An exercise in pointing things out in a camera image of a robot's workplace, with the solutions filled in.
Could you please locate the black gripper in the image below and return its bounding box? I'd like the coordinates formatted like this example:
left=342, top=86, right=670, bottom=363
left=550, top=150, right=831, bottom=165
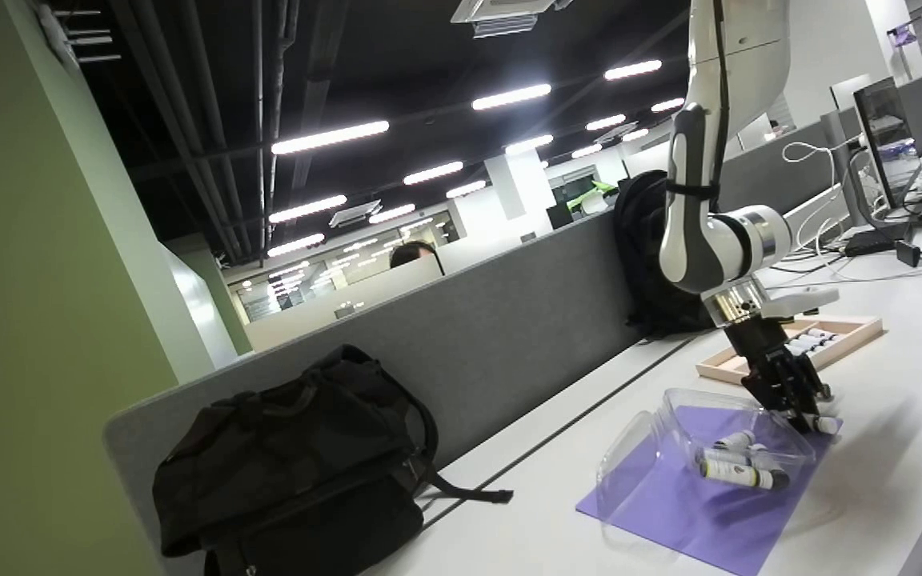
left=721, top=314, right=840, bottom=437

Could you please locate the small white bottle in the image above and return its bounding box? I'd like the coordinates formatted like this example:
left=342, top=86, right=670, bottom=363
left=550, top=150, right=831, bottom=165
left=721, top=430, right=766, bottom=458
left=701, top=460, right=782, bottom=496
left=691, top=445, right=752, bottom=479

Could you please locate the wooden tray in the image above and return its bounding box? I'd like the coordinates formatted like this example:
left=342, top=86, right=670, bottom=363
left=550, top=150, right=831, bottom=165
left=696, top=314, right=890, bottom=392

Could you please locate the purple mat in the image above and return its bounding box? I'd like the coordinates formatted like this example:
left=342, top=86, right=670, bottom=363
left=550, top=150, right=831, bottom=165
left=573, top=399, right=840, bottom=576

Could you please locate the black power adapter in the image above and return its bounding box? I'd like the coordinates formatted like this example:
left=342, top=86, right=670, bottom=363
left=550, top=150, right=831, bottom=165
left=841, top=221, right=917, bottom=259

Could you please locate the computer monitor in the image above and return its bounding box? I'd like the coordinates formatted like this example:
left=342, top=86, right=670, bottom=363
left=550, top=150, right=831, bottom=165
left=852, top=75, right=917, bottom=212

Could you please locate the grey desk partition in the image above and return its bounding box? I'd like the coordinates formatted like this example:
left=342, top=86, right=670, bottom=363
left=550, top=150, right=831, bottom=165
left=98, top=209, right=701, bottom=576

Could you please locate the ceiling tube light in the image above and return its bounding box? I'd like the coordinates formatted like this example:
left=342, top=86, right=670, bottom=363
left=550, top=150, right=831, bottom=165
left=270, top=116, right=392, bottom=161
left=583, top=108, right=630, bottom=137
left=265, top=191, right=353, bottom=228
left=400, top=157, right=467, bottom=188
left=501, top=131, right=556, bottom=157
left=599, top=54, right=670, bottom=86
left=467, top=80, right=556, bottom=116
left=261, top=231, right=331, bottom=262

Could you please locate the ceiling air conditioner unit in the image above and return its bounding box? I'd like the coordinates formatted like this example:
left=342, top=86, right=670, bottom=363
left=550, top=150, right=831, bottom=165
left=447, top=0, right=576, bottom=41

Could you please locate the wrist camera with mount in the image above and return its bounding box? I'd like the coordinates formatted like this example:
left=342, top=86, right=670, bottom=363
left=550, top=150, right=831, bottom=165
left=701, top=279, right=844, bottom=331

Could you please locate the white cable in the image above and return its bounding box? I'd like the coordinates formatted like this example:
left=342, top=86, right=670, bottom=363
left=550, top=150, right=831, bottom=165
left=778, top=136, right=861, bottom=262

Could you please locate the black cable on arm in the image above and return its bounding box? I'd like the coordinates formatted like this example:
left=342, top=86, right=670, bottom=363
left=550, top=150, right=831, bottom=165
left=683, top=0, right=733, bottom=205

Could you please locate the black backpack with strap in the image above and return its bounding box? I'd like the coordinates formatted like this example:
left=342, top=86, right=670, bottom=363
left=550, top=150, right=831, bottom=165
left=147, top=343, right=515, bottom=576

